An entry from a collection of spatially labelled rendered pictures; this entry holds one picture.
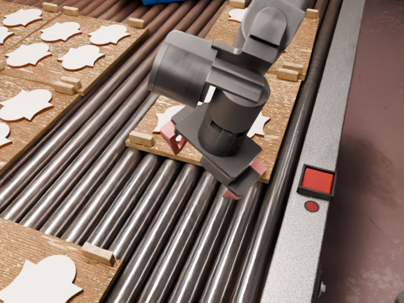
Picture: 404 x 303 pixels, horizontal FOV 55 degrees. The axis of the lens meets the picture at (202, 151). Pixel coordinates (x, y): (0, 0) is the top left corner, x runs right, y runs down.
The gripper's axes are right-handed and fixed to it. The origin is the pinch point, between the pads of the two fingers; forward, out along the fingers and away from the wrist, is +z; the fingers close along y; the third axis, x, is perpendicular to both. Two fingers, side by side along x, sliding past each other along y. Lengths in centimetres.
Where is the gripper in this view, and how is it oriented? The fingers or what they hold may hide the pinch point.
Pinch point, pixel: (202, 171)
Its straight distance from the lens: 57.3
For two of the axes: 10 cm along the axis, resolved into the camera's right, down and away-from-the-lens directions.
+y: 7.4, 6.4, -1.9
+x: 6.3, -5.7, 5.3
